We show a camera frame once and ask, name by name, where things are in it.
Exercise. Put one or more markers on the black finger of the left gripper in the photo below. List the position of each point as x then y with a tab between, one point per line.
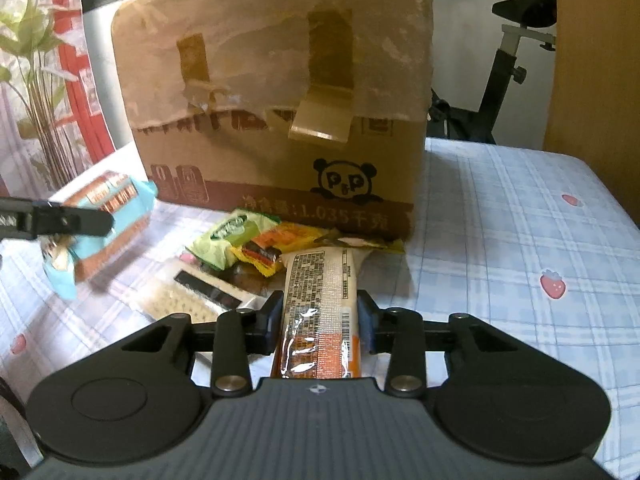
58	219

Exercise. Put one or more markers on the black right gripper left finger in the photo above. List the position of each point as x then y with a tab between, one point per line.
233	338

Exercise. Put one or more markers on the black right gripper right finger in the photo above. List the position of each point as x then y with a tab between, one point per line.
406	337

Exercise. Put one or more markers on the blue brown biscuit pack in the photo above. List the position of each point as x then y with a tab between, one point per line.
70	260

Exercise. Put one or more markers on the orange long snack bar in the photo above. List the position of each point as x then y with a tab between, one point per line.
319	337

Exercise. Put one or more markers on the green snack packet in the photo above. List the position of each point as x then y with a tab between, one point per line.
214	247

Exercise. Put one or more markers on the gold foil snack packet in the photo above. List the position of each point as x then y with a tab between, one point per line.
336	238

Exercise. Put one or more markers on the yellow orange snack packet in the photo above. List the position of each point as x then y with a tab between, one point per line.
264	250

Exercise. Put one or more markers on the plaid strawberry tablecloth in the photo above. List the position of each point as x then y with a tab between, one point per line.
528	241

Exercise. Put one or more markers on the green bamboo plant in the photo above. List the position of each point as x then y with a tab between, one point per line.
29	40

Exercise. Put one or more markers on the brown cardboard box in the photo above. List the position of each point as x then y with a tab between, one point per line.
318	163

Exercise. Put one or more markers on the wooden door panel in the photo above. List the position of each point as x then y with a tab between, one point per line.
594	108

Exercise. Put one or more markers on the black exercise bike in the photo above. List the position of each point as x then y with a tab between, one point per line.
525	19

